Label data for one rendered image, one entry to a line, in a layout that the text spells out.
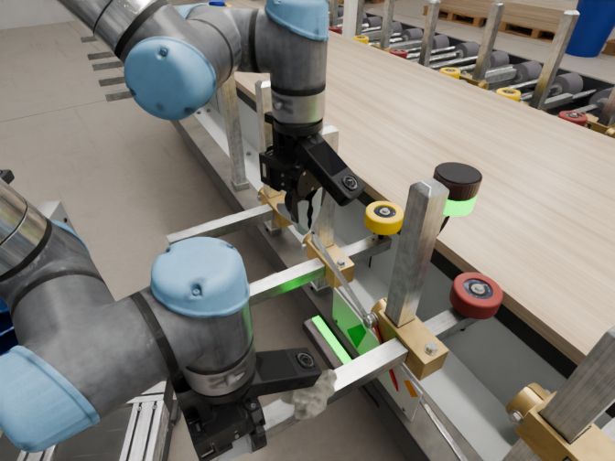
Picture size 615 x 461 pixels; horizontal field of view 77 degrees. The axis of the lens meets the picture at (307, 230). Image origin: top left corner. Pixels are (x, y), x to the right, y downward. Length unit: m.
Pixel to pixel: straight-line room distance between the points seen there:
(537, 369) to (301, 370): 0.47
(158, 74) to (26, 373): 0.26
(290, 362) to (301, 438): 1.01
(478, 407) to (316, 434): 0.73
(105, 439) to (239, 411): 0.95
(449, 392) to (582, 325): 0.31
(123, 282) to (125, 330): 1.79
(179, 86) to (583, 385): 0.47
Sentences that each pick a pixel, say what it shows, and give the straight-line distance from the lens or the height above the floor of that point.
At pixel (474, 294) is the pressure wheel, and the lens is 0.71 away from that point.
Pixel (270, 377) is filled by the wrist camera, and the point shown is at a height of 0.99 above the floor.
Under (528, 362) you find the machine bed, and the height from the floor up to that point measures 0.77.
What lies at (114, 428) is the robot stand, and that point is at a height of 0.21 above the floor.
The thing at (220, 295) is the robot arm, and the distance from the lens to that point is 0.31.
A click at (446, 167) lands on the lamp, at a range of 0.55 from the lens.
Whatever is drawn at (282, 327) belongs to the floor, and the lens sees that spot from 1.74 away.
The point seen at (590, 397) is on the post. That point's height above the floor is 1.04.
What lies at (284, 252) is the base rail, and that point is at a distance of 1.02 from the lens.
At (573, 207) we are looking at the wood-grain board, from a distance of 1.02.
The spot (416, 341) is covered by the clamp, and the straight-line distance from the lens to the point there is 0.66.
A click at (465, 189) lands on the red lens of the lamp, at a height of 1.13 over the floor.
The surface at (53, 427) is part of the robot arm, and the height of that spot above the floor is 1.13.
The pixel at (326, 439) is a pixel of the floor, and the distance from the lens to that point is 1.51.
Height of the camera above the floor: 1.39
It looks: 39 degrees down
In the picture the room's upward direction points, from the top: straight up
